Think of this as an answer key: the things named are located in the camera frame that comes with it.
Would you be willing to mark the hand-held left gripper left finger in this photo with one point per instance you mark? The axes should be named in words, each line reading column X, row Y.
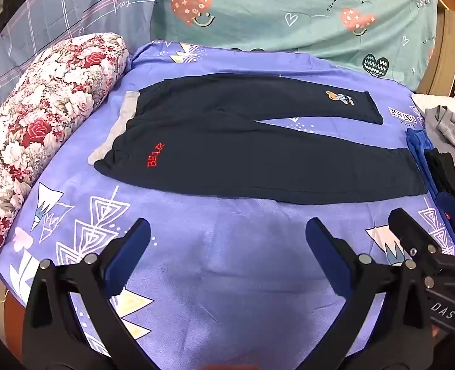
column 135, row 239

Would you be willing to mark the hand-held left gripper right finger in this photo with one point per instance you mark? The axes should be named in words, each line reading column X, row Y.
column 325, row 250

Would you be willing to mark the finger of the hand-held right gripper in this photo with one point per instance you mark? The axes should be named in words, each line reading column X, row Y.
column 408, row 231
column 452, row 210

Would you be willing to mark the navy pants with grey waistband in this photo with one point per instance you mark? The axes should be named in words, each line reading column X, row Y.
column 231, row 154

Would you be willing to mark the black garment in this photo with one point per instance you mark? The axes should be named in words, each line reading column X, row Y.
column 447, row 173

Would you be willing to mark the blue garment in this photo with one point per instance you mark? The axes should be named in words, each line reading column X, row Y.
column 420, row 150

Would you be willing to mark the purple patterned bed sheet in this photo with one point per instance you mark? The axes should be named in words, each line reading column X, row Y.
column 212, row 246

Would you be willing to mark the grey garment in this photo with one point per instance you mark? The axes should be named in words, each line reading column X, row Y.
column 450, row 131

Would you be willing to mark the white cloth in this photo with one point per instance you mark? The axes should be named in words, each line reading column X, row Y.
column 423, row 102

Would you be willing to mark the red floral quilt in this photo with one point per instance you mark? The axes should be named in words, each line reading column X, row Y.
column 50, row 115

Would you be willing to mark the green heart print quilt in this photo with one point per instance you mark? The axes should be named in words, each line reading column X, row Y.
column 269, row 15

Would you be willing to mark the grey plaid cloth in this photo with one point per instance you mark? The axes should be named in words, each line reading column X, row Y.
column 77, row 4

